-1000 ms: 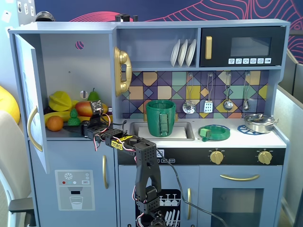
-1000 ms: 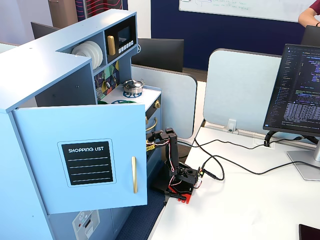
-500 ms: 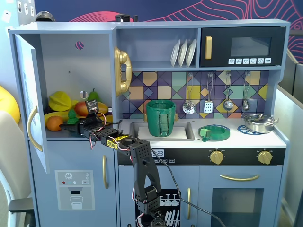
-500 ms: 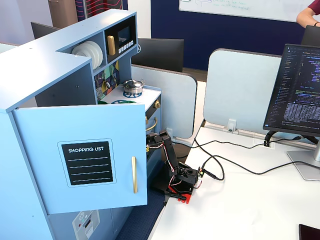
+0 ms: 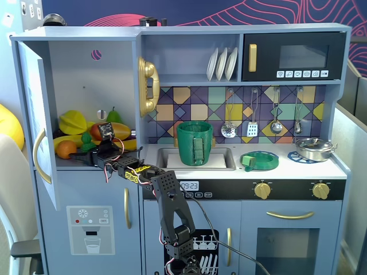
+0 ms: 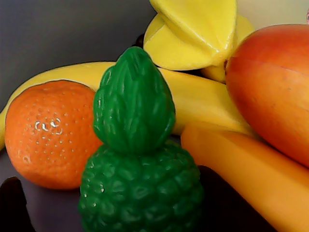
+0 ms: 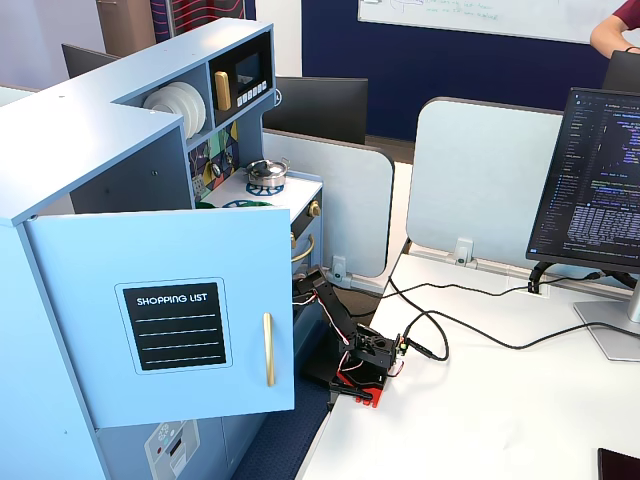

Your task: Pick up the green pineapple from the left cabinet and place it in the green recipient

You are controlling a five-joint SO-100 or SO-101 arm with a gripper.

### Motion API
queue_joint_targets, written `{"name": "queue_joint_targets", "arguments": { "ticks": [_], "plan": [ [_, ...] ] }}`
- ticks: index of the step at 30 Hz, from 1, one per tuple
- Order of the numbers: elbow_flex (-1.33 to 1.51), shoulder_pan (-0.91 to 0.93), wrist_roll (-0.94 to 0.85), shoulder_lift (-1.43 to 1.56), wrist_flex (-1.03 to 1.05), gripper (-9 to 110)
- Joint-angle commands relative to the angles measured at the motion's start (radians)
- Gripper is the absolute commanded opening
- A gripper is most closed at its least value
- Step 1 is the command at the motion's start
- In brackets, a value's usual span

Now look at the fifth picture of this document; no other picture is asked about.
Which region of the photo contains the silver toy sink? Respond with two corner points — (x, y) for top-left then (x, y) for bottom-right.
(156, 147), (237, 172)

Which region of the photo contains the gold microwave handle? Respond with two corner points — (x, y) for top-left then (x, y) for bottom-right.
(248, 44), (258, 73)

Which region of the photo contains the orange toy fruit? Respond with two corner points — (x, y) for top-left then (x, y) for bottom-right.
(56, 140), (77, 160)

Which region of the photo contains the gold cabinet door handle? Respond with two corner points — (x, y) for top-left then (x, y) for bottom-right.
(32, 128), (52, 184)

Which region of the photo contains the blue oven door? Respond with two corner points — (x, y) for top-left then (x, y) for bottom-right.
(240, 200), (343, 275)

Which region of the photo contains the gold dishwasher handle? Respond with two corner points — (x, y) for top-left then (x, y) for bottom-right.
(226, 227), (232, 267)

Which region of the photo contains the steel toy spoon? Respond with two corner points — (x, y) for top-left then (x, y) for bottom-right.
(294, 87), (304, 135)

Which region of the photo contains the blue toy kitchen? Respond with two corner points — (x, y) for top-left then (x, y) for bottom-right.
(10, 22), (353, 275)

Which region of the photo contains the gold toy telephone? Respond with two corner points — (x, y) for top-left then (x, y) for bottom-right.
(137, 56), (161, 117)

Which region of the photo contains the steel toy ladle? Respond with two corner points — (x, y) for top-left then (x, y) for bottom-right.
(270, 87), (283, 135)

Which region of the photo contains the gold oven knob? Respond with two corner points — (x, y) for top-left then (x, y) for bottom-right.
(311, 181), (331, 201)
(253, 180), (272, 200)

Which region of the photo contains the black dome object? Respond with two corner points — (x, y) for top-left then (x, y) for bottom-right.
(42, 13), (67, 27)

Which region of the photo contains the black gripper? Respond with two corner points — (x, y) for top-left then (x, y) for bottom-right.
(70, 140), (127, 172)

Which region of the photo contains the white toy spatula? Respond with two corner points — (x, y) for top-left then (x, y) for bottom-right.
(247, 88), (258, 138)

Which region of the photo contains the steel toy skimmer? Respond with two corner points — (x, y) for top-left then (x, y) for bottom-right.
(221, 88), (238, 138)

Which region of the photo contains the blue shopping list cabinet door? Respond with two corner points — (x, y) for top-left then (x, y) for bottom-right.
(17, 41), (58, 211)

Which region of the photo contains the blue freezer door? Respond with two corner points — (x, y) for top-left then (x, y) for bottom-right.
(56, 169), (142, 275)

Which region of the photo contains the yellow beanbag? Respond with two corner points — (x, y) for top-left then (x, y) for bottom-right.
(0, 103), (25, 151)

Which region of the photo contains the yellow toy starfruit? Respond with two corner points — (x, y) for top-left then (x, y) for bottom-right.
(59, 110), (88, 135)

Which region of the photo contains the blue burner ring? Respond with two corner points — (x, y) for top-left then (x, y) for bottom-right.
(287, 150), (319, 164)

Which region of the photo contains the black toy microwave door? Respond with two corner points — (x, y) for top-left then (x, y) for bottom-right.
(242, 32), (346, 82)

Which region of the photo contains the steel toy pot with lid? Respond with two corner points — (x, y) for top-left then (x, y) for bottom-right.
(292, 136), (338, 163)

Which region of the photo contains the gold oven handle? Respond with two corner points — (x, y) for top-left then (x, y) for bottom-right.
(266, 211), (315, 220)

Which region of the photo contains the light grey desk divider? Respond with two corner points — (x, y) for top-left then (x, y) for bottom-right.
(345, 60), (367, 127)
(334, 101), (367, 275)

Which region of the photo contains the grey office chair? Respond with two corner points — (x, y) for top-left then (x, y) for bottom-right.
(0, 133), (44, 275)

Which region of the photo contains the green toy pear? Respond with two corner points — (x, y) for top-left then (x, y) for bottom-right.
(106, 107), (122, 124)

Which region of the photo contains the white toy plate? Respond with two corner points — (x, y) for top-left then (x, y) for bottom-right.
(224, 47), (239, 81)
(215, 47), (229, 82)
(206, 47), (220, 82)

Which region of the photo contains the black camera device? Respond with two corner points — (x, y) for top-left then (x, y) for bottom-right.
(139, 17), (158, 28)

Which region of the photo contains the green printed cup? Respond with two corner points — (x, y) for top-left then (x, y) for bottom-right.
(176, 121), (214, 167)

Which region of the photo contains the red yellow toy mango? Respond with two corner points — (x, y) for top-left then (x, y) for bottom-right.
(90, 122), (132, 141)

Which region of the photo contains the green lid with handle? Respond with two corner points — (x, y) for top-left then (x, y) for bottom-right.
(240, 150), (279, 172)

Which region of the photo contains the gold freezer handle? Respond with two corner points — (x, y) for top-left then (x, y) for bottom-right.
(123, 187), (132, 230)

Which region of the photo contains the yellow toy banana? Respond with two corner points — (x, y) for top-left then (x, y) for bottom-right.
(119, 139), (138, 151)
(53, 134), (87, 150)

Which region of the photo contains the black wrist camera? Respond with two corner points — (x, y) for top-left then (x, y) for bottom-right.
(98, 122), (115, 141)

